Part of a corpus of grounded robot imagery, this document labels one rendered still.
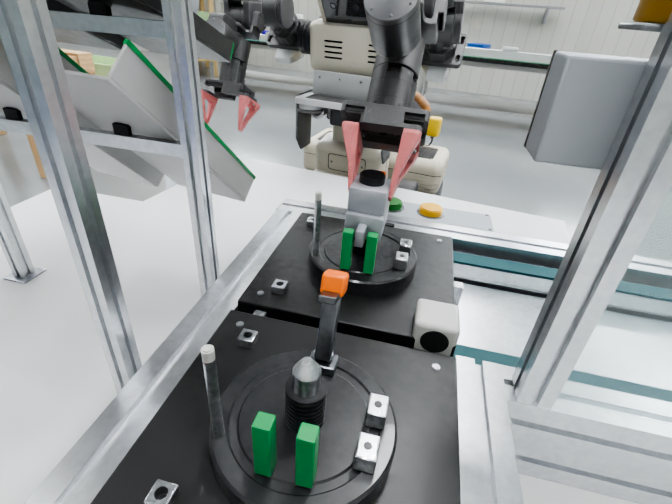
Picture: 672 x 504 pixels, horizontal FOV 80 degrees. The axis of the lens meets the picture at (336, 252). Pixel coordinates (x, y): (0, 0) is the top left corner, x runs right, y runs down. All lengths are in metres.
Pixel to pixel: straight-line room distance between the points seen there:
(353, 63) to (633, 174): 0.97
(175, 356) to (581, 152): 0.39
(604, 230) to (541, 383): 0.16
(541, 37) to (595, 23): 0.79
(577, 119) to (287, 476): 0.31
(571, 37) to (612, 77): 8.38
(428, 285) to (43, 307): 0.54
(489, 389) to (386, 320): 0.12
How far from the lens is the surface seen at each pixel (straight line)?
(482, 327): 0.56
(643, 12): 0.34
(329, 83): 1.21
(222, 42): 0.56
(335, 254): 0.51
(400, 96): 0.50
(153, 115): 0.48
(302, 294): 0.47
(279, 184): 1.05
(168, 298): 0.67
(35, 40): 0.33
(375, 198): 0.45
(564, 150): 0.33
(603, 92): 0.33
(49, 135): 0.34
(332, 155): 1.27
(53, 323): 0.68
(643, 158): 0.31
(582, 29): 8.72
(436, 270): 0.54
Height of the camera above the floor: 1.26
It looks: 31 degrees down
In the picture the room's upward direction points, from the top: 5 degrees clockwise
